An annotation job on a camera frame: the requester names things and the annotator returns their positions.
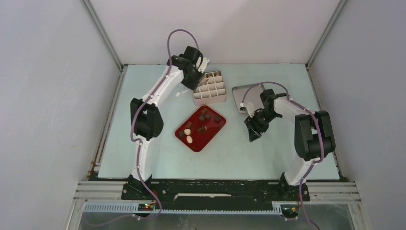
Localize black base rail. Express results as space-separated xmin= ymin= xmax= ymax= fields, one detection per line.
xmin=121 ymin=179 xmax=310 ymax=211

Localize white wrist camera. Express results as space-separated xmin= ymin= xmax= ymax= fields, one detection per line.
xmin=239 ymin=102 xmax=256 ymax=117
xmin=196 ymin=57 xmax=210 ymax=73

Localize red plastic tray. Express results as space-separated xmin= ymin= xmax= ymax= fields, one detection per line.
xmin=174 ymin=105 xmax=226 ymax=152

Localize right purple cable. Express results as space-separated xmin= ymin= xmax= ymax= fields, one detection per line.
xmin=241 ymin=81 xmax=326 ymax=230

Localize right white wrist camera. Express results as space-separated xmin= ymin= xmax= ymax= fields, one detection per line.
xmin=239 ymin=102 xmax=256 ymax=117

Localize grey cable duct strip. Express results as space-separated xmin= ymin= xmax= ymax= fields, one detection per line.
xmin=82 ymin=202 xmax=282 ymax=215

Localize silver metal tongs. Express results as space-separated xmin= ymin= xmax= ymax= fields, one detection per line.
xmin=175 ymin=76 xmax=208 ymax=97

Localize white oval chocolate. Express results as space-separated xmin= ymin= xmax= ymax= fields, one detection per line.
xmin=186 ymin=136 xmax=193 ymax=144

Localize round foil wrapped chocolate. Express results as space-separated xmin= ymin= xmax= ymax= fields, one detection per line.
xmin=196 ymin=125 xmax=207 ymax=134

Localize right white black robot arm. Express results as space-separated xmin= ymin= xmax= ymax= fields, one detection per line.
xmin=239 ymin=89 xmax=336 ymax=200

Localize purple cable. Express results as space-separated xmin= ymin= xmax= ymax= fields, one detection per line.
xmin=83 ymin=29 xmax=200 ymax=227
xmin=241 ymin=81 xmax=326 ymax=230

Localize white divided chocolate box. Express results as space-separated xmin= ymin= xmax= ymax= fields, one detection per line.
xmin=192 ymin=70 xmax=227 ymax=106

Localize silver metal box lid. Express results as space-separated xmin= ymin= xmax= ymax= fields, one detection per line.
xmin=232 ymin=84 xmax=265 ymax=115

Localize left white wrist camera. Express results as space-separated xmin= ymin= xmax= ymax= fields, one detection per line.
xmin=196 ymin=57 xmax=210 ymax=73

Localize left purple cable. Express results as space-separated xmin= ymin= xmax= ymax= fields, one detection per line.
xmin=83 ymin=29 xmax=200 ymax=227

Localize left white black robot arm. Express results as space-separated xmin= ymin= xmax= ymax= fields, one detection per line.
xmin=128 ymin=46 xmax=210 ymax=200

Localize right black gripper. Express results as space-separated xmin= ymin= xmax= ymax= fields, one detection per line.
xmin=244 ymin=109 xmax=280 ymax=142

